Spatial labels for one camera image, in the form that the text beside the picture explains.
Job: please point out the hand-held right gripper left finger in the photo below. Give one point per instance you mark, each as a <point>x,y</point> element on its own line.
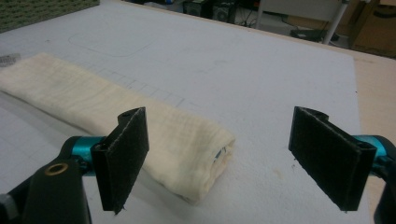
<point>120,161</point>

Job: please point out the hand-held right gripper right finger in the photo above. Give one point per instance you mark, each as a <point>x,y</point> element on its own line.
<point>330,158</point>

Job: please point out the cream towel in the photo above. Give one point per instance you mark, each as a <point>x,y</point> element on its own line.
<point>93,102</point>

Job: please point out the black device on floor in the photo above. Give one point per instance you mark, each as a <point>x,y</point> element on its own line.
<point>311,34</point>

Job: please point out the brown cardboard box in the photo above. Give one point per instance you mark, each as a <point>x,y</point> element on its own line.
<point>375,28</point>

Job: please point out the white metal stand leg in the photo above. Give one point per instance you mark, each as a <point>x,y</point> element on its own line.
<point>335,20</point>

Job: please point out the small grey mesh piece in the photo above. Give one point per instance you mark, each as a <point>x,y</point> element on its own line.
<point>8,59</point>

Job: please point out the green textured mat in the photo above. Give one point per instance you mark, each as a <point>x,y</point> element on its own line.
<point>37,12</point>

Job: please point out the black electronic equipment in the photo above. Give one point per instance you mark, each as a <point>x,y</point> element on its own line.
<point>214,11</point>

